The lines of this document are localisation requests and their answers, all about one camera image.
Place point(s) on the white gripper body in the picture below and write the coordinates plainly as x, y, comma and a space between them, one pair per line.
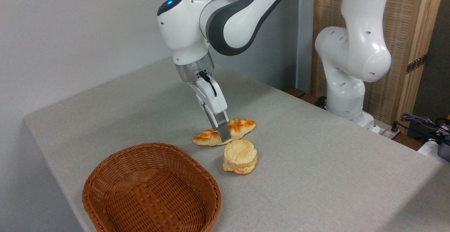
212, 96

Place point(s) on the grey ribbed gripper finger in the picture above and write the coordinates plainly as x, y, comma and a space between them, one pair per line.
201, 102
222, 126

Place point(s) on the braided golden bread loaf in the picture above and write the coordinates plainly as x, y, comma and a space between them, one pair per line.
242, 126

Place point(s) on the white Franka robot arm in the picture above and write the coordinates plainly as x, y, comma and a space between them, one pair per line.
232, 24

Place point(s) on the round pale bread bun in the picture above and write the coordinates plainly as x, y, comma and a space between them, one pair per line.
240, 156

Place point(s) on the brown wicker basket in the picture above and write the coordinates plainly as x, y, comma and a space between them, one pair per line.
151, 189

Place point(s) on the brown wooden base board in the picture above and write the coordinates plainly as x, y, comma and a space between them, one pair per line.
299, 93

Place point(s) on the grey tablecloth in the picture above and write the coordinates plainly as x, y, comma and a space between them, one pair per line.
316, 179

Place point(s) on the dark metal screen hinge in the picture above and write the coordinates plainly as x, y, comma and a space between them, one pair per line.
416, 64

